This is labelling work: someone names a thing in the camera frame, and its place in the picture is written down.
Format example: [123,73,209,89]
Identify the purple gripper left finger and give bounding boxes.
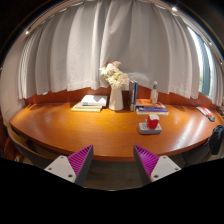
[45,145,93,186]

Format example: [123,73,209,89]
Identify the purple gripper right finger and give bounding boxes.
[133,145,180,185]

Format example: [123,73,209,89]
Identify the red charger plug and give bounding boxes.
[147,114,159,129]

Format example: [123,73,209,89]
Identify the blue flat book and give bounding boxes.
[136,107,169,115]

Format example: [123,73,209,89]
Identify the yellow flat book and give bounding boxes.
[72,102,102,112]

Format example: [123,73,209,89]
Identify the orange flat book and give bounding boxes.
[136,99,165,108]

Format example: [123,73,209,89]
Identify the white open book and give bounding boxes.
[81,95,107,106]

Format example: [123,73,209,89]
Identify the black chair back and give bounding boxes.
[208,125,224,155]

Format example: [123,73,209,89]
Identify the white ribbed vase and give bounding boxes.
[109,86,124,111]

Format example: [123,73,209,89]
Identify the clear spray bottle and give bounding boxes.
[150,81,158,104]

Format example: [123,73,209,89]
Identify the red booklet on desk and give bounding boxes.
[197,106,215,122]

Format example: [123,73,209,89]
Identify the dark upright books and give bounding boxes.
[129,80,138,111]

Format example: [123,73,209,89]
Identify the white flower bouquet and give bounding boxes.
[99,61,129,88]

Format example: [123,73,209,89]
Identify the white curtain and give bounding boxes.
[17,0,224,108]

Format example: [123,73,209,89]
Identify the window glass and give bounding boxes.
[189,28,214,98]

